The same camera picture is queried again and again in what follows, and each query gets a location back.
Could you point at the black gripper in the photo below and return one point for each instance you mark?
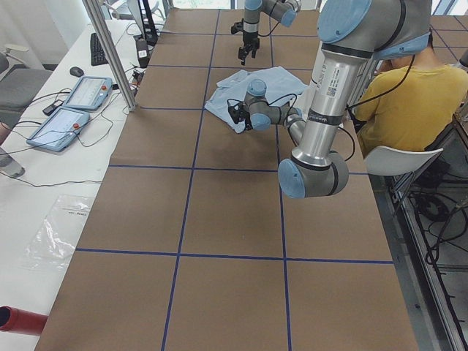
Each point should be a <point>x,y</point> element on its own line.
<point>245,117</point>
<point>250,39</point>

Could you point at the light blue button-up shirt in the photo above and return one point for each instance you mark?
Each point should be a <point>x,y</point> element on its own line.
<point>275,85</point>

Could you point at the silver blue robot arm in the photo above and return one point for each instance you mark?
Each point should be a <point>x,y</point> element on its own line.
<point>351,33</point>
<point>283,12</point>

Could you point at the black device with label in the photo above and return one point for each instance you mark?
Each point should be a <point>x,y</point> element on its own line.
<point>143,55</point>

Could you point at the white plastic chair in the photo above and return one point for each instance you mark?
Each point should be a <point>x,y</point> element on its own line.
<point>387,161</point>

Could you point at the black keyboard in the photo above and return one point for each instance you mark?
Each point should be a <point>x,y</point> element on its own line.
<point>97,53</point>

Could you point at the upper blue teach pendant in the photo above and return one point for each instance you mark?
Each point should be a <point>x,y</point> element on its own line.
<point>89,93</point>

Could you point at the blue teach pendant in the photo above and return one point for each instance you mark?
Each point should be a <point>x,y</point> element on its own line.
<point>59,130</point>
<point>89,93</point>

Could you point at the person in yellow shirt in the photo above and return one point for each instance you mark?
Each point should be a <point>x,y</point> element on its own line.
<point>409,102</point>

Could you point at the grey computer mouse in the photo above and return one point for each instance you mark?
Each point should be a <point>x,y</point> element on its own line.
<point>76,71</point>

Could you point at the white side table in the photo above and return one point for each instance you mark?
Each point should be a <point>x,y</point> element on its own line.
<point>77,170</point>

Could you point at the lower blue teach pendant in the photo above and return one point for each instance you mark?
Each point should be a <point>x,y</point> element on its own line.
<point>59,130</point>

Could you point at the grey office chair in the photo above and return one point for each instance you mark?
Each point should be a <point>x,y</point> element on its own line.
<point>20,85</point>

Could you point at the clear plastic bag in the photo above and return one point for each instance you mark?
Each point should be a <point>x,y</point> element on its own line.
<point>53,245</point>

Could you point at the red cylinder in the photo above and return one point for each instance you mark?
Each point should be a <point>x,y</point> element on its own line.
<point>20,321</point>

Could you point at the grey aluminium frame post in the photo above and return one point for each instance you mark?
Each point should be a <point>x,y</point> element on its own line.
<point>99,23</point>

